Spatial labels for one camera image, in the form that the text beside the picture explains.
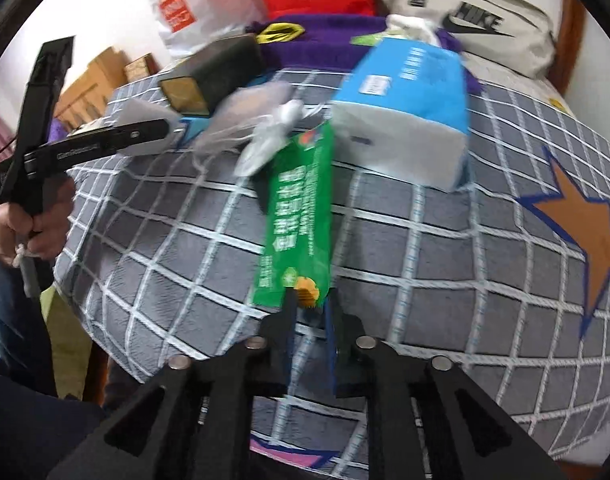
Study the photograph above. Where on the person's left hand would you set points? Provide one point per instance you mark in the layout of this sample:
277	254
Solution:
45	230

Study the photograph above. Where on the blue tissue pack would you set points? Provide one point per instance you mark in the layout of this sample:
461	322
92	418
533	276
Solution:
405	110

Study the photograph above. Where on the person's left forearm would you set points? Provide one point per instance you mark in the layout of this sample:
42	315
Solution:
15	320

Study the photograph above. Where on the yellow fabric pouch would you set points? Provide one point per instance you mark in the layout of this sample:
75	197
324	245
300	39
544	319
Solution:
280	34

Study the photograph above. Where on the wooden bed headboard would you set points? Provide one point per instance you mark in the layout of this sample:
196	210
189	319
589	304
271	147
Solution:
92	82

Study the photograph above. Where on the green snack packet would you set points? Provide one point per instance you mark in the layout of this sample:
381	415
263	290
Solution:
297	210

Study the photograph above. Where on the purple towel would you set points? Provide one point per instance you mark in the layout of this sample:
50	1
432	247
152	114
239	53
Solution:
325	45

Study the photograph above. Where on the patterned brown box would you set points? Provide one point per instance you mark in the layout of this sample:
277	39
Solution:
141	67

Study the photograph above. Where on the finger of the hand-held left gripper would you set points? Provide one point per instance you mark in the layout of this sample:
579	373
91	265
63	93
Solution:
140	132

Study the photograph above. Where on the dark green tin box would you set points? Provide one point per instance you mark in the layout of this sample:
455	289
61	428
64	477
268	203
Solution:
215	70

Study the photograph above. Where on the blue box lid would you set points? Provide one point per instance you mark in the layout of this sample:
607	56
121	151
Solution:
195	127

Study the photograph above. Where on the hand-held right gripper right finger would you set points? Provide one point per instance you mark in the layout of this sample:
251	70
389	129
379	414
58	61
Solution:
333	350

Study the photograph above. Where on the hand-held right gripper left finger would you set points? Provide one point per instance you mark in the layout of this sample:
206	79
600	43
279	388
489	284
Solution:
289	345

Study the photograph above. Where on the green blanket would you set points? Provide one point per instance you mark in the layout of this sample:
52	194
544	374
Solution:
67	340

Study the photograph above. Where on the beige waist bag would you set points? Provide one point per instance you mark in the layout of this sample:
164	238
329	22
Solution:
485	25

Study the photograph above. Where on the brown wooden door frame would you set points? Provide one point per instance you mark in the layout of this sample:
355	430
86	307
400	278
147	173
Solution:
570	35

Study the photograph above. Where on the white plastic shopping bag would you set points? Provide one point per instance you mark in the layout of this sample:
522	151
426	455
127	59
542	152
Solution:
205	5

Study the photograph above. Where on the person's dark clothing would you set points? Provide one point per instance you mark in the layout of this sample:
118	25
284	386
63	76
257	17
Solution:
30	430

